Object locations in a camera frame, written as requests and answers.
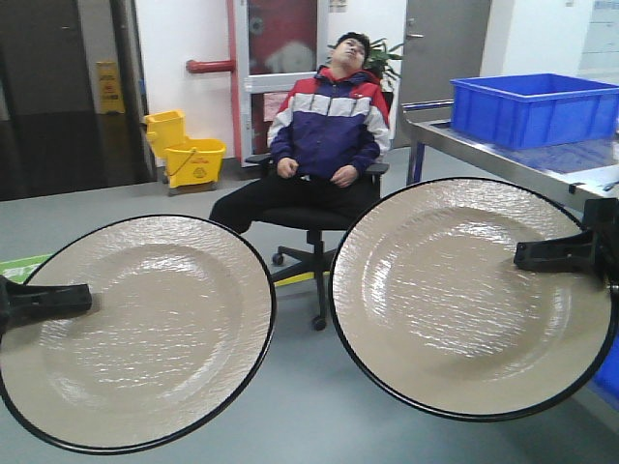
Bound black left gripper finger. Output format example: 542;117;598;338
1;275;93;335

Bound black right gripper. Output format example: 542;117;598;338
514;198;618;293

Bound beige black-rimmed plate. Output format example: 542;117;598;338
1;215;277;454
330;177;618;421

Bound stainless steel table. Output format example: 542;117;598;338
400;100;618;211

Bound blue plastic crate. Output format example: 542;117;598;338
451;73;618;150

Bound yellow mop bucket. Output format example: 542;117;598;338
144;109;226;189

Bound yellow wet floor sign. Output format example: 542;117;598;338
96;61;125;114

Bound black office chair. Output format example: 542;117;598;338
244;153;391;333

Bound sleeping man in jacket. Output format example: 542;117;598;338
209;32;389;234

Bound red pipe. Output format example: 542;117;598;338
186;60;236;74

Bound red fire hose cabinet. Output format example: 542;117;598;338
230;1;328;167

